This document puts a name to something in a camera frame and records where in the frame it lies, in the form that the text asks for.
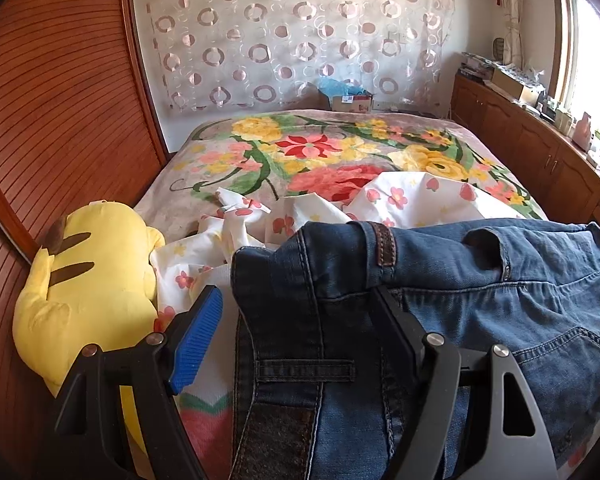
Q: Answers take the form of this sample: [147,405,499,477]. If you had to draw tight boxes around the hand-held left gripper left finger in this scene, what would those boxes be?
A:
[35,285,226,480]

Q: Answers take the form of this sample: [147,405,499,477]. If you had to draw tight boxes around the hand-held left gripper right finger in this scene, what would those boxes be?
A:
[375,285,563,480]

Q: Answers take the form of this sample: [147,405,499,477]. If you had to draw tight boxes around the blue denim pants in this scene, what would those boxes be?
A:
[230,217,600,480]

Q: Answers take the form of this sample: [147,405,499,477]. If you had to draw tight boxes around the yellow plush toy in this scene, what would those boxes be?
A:
[12,200,167,453]

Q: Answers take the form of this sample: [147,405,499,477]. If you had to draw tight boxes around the white strawberry print sheet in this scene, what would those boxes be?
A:
[149,172,546,480]

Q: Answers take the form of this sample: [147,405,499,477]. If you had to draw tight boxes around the floral blanket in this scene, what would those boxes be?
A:
[132,110,551,226]

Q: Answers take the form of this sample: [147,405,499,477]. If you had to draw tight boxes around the wooden cabinet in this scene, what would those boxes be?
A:
[450,75,600,226]

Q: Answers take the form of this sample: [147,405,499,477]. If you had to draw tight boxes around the small blue toy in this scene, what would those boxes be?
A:
[316,77,366,97]

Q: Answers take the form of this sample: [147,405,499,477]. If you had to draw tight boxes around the open cardboard box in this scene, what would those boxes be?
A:
[490,67,536,101]

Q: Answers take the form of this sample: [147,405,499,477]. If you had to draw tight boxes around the row of small bottles and boxes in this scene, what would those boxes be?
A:
[457,50,600,186]

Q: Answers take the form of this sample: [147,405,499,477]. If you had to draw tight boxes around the wooden wardrobe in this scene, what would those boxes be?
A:
[0,0,171,480]

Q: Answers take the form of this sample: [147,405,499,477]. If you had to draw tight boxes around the circle pattern sheer curtain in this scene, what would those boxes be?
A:
[130,0,456,111]

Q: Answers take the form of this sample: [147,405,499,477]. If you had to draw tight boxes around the window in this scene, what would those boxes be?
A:
[550,0,600,131]

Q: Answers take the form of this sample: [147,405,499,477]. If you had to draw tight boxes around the beige window curtain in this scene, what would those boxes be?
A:
[490,0,526,66]

